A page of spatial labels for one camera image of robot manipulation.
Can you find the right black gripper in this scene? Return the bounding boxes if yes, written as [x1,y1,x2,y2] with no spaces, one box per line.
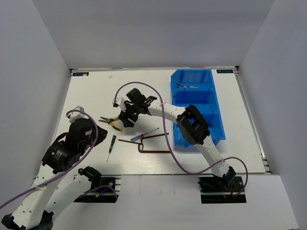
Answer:
[118,101,141,128]

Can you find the yellow pliers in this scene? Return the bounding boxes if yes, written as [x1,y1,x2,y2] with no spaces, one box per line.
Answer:
[98,116,123,132]
[176,84,199,89]

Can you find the blue handled screwdriver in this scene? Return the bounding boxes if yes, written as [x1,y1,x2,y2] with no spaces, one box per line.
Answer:
[130,128,159,142]

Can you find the brown hex key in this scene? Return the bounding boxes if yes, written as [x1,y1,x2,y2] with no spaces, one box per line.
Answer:
[138,144,170,154]
[118,139,141,145]
[140,133,165,145]

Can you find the green black screwdriver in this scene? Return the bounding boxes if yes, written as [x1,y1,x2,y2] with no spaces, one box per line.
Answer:
[106,135,117,162]

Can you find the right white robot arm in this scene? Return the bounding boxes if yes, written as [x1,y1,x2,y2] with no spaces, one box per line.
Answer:
[113,88,236,191]

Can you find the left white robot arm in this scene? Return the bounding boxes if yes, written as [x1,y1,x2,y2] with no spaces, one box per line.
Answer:
[1,117,108,230]

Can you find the left table label sticker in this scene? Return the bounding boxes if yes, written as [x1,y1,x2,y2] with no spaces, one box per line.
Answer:
[72,72,89,77]

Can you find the table label sticker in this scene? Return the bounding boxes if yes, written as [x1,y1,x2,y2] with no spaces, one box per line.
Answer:
[216,69,234,74]
[72,72,89,77]

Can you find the blue three-compartment bin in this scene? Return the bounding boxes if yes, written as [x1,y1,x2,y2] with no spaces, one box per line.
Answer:
[171,69,226,145]

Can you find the right table label sticker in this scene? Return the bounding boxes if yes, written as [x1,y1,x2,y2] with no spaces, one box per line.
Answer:
[216,69,234,74]

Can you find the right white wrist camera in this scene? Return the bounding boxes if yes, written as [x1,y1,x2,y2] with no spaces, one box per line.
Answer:
[112,97,126,112]

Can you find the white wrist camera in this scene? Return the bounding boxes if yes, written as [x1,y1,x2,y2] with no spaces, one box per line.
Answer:
[112,97,126,112]
[66,106,85,124]

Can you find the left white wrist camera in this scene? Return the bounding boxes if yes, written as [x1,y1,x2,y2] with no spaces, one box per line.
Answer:
[66,106,85,124]

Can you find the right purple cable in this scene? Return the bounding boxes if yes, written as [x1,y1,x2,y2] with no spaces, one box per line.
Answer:
[114,82,248,198]

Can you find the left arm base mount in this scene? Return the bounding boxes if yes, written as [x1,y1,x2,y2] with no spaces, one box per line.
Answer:
[74,176,121,203]

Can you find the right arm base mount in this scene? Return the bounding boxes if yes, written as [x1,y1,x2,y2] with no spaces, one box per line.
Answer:
[198,176,247,204]

